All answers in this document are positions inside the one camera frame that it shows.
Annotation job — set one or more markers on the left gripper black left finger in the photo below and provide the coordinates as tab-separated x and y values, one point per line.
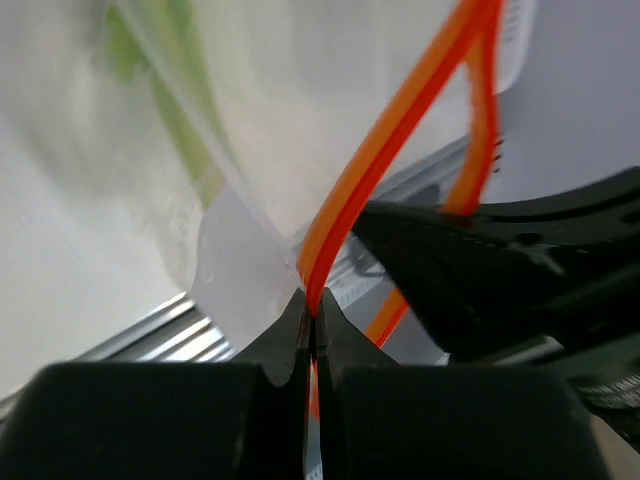
241	419

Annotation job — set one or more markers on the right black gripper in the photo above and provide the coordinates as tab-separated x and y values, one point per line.
565	267

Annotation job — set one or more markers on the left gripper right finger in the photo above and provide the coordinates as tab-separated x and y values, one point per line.
383	420

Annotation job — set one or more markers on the clear zip top bag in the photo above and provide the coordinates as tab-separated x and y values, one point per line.
322	101

